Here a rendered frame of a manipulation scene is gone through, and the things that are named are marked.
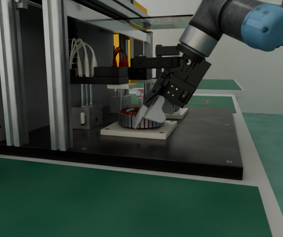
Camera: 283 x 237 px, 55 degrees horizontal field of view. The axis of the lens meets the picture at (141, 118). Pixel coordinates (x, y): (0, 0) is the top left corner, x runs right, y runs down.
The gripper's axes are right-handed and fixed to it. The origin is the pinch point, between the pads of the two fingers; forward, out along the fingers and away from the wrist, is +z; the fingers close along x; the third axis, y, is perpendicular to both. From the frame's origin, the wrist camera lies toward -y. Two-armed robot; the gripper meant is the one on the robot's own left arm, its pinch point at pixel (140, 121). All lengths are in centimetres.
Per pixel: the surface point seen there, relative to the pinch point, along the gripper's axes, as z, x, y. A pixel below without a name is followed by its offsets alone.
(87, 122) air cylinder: 6.4, -3.8, -10.6
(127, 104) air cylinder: 5.4, 24.1, -10.4
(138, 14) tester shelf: -21.3, 30.6, -23.7
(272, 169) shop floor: 35, 200, 98
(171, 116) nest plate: -1.0, 16.6, 4.8
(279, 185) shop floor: 35, 163, 97
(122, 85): -5.8, -3.1, -7.3
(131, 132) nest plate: 0.9, -7.6, 0.7
